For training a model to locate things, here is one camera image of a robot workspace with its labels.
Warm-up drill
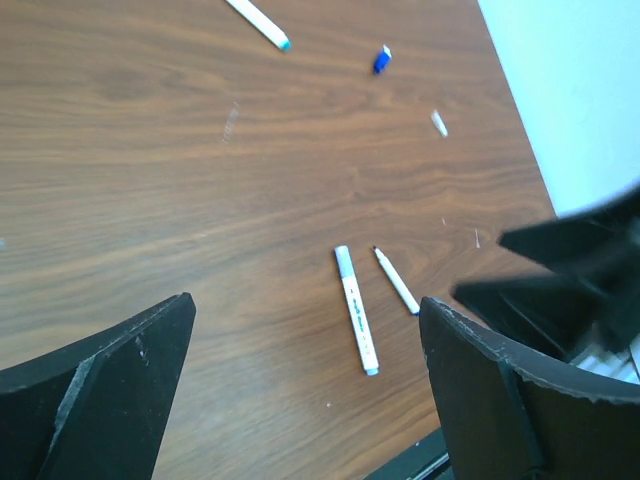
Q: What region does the white green-end marker pen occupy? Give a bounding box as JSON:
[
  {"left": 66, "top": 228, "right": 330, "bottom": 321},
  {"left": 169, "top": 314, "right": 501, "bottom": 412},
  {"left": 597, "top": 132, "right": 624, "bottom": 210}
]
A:
[{"left": 226, "top": 0, "right": 292, "bottom": 52}]

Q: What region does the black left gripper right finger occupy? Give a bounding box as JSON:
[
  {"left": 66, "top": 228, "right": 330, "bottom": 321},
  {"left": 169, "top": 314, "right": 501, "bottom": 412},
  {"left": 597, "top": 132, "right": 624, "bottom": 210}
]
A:
[{"left": 419, "top": 297, "right": 639, "bottom": 479}]

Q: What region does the clear pen cap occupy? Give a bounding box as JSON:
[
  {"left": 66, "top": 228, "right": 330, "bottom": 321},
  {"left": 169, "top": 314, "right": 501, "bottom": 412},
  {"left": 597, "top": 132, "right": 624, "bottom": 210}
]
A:
[{"left": 431, "top": 110, "right": 449, "bottom": 138}]

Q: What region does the black table edge rail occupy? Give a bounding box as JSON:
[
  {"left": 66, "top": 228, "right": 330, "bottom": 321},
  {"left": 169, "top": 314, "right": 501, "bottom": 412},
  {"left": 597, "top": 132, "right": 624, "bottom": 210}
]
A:
[{"left": 365, "top": 429, "right": 454, "bottom": 480}]

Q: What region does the thin white blue-end pen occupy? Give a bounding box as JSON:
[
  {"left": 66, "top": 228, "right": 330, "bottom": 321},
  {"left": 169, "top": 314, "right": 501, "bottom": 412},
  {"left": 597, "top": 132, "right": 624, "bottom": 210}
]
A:
[{"left": 372, "top": 246, "right": 420, "bottom": 316}]

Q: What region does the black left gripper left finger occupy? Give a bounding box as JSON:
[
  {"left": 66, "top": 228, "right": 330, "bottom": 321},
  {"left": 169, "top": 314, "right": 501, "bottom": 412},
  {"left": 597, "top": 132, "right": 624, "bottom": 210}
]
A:
[{"left": 1, "top": 293, "right": 196, "bottom": 479}]

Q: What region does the white purple-tip marker pen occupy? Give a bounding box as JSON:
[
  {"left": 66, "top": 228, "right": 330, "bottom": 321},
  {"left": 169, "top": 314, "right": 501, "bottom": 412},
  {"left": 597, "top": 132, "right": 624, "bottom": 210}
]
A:
[{"left": 334, "top": 245, "right": 380, "bottom": 376}]

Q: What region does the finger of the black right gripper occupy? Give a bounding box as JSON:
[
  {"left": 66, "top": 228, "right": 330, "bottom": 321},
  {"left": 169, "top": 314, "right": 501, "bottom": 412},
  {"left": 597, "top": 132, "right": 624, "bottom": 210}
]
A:
[
  {"left": 452, "top": 277, "right": 630, "bottom": 360},
  {"left": 499, "top": 186, "right": 639, "bottom": 286}
]

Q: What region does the blue pen cap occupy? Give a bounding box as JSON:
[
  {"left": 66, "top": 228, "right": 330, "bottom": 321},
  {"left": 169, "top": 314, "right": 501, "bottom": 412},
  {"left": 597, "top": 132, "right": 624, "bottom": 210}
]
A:
[{"left": 372, "top": 44, "right": 392, "bottom": 75}]

